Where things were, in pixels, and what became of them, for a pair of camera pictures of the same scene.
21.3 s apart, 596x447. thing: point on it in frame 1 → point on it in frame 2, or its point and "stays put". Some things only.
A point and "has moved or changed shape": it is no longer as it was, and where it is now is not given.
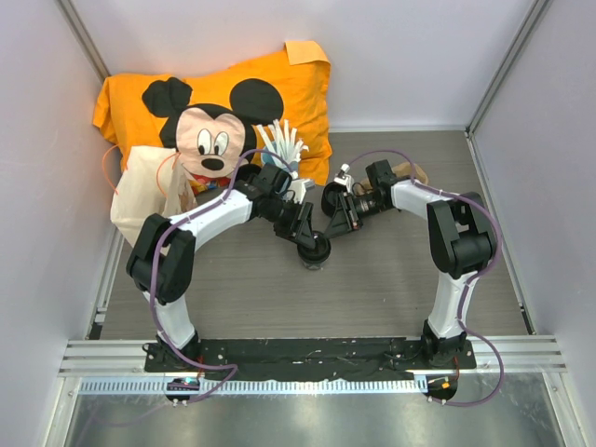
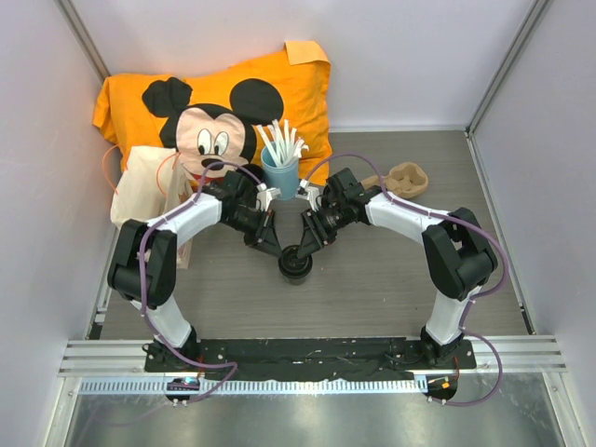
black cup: x=321 y=250 has moved or changed shape
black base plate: x=309 y=358 stays put
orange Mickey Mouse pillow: x=210 y=119 stays put
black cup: x=315 y=265 → x=295 y=280
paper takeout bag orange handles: x=150 y=181 stays put
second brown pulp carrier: x=406 y=169 stays put
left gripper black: x=304 y=233 → x=265 y=238
